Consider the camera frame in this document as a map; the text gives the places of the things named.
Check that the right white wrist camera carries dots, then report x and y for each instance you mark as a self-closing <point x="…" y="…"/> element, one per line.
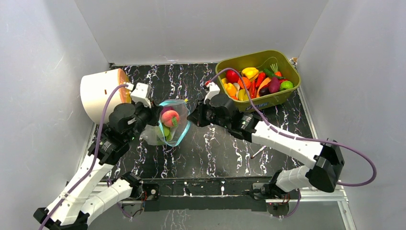
<point x="211" y="89"/>

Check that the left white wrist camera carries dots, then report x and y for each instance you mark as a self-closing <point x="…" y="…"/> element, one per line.
<point x="141" y="93"/>

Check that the yellow toy bell pepper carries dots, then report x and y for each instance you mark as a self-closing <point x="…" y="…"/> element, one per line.
<point x="251" y="73"/>

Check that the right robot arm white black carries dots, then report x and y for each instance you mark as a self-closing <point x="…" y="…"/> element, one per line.
<point x="322" y="162"/>

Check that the red toy apple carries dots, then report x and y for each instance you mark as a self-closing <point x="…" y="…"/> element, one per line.
<point x="232" y="76"/>

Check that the pink toy peach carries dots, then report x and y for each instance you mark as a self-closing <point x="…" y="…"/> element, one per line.
<point x="170" y="119"/>

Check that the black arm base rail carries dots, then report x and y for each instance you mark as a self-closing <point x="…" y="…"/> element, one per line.
<point x="215" y="193"/>

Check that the green toy leaf vegetable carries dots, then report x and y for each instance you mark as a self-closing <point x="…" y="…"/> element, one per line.
<point x="164" y="135"/>

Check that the red white marker pen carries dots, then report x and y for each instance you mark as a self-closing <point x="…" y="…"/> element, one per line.
<point x="258" y="152"/>

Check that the clear zip top bag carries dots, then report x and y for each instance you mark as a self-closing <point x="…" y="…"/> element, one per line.
<point x="179" y="132"/>

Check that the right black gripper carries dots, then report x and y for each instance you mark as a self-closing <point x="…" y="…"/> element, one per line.
<point x="200" y="112"/>

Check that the white cylindrical appliance orange lid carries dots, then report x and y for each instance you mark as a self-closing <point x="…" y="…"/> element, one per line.
<point x="96" y="88"/>

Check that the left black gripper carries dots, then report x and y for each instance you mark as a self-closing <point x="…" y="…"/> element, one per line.
<point x="155" y="112"/>

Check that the orange toy carrot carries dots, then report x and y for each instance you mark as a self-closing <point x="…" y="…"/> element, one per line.
<point x="275" y="69"/>

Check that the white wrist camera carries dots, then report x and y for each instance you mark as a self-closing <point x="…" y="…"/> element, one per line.
<point x="141" y="93"/>
<point x="211" y="89"/>

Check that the olive green plastic bin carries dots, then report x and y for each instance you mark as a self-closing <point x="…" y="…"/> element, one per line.
<point x="257" y="89"/>

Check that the lime green toy fruit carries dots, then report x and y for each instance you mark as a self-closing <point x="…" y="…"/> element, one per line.
<point x="285" y="85"/>

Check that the purple toy onion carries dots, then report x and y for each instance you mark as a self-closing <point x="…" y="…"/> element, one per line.
<point x="167" y="108"/>

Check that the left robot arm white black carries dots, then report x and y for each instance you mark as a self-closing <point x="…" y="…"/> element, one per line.
<point x="76" y="207"/>

